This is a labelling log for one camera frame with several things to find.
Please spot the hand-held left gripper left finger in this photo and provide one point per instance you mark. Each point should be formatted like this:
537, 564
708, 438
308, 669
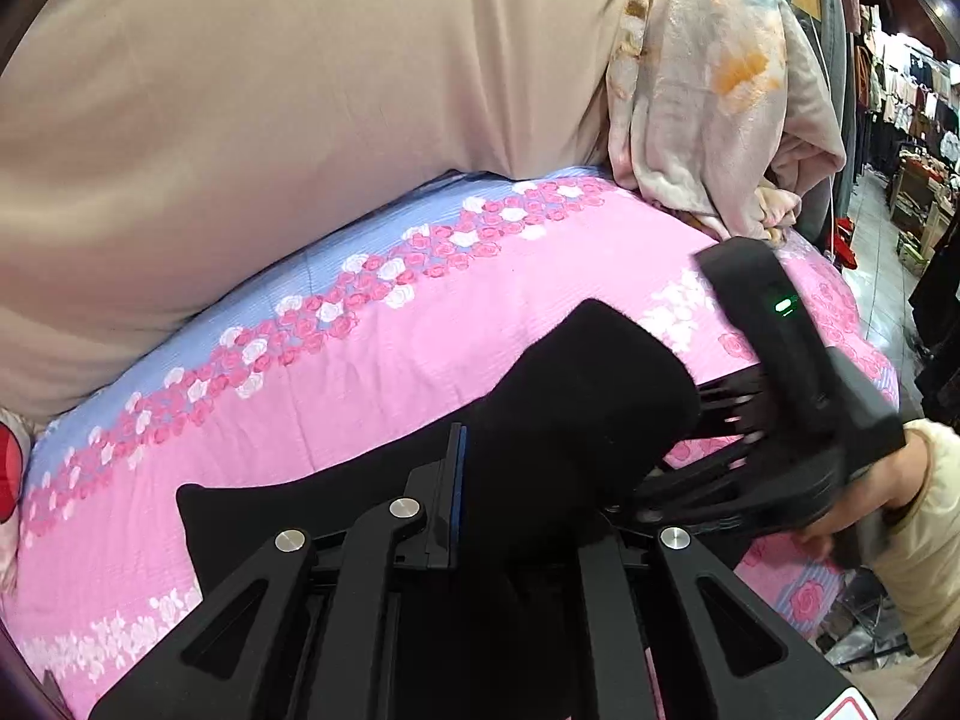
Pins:
459, 495

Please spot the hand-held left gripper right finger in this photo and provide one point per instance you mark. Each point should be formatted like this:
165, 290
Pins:
611, 600

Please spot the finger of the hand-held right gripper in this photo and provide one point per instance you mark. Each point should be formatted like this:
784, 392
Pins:
731, 405
720, 491

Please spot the black pants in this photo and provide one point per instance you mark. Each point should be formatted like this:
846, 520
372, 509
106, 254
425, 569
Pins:
570, 405

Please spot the person's right hand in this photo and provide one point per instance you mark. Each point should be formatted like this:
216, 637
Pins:
896, 472

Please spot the dark hanging garment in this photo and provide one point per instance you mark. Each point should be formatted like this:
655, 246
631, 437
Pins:
937, 337

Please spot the red stool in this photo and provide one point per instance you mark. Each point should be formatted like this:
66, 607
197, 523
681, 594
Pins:
846, 240

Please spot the pink rose print bedsheet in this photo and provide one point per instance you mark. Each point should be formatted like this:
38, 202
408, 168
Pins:
300, 405

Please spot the clear plastic bag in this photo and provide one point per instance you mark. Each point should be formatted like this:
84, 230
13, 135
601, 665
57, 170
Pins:
870, 622

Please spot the display table with folded clothes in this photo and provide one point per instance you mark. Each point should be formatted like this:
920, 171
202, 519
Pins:
926, 195

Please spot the pale floral fleece blanket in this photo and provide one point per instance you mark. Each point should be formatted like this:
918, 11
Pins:
712, 90

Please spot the rack of hanging clothes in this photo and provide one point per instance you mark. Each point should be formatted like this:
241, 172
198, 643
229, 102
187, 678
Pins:
900, 52

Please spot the beige duvet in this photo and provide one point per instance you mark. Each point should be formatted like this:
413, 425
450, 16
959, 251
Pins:
262, 127

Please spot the cat face pillow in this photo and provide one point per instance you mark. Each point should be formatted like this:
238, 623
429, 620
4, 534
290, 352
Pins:
11, 472

